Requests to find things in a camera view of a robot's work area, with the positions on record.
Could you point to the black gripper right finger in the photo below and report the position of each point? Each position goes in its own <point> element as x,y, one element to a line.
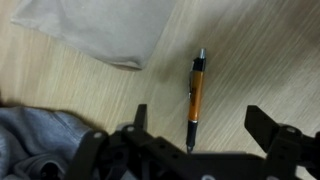
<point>286,150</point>

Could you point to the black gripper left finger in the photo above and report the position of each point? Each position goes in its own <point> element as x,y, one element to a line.
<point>110,156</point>

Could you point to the orange and black pen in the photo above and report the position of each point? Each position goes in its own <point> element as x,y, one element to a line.
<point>195,100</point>

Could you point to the gray hoodie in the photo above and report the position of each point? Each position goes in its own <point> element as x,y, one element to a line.
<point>33,140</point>

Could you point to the brown paper napkin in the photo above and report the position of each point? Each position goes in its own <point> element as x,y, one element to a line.
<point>100,30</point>

